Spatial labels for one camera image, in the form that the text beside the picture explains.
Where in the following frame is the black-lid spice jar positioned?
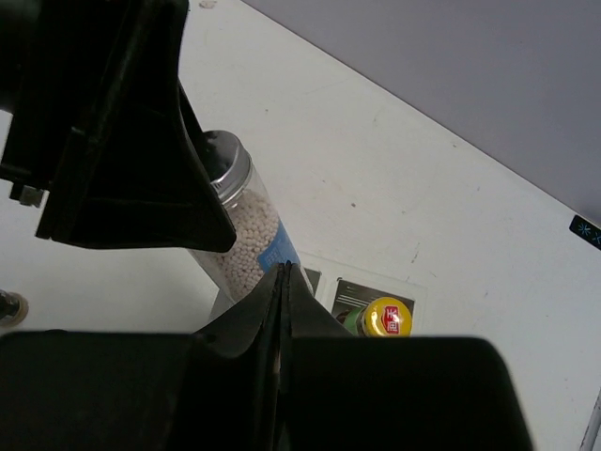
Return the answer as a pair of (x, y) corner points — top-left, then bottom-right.
(0, 290), (29, 327)

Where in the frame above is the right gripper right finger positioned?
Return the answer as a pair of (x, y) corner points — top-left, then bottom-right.
(279, 261), (601, 451)

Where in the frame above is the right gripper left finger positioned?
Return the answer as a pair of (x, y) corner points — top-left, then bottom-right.
(1, 264), (286, 450)

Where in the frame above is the black and white organizer rack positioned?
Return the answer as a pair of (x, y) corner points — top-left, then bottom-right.
(208, 251), (428, 339)

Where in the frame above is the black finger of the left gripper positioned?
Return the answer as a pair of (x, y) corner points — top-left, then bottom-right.
(1, 1), (236, 252)

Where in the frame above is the red sauce bottle yellow cap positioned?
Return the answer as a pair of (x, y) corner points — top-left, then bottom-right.
(336, 297), (413, 337)

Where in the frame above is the blue table label right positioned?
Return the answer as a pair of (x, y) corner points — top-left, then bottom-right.
(569, 215), (601, 250)

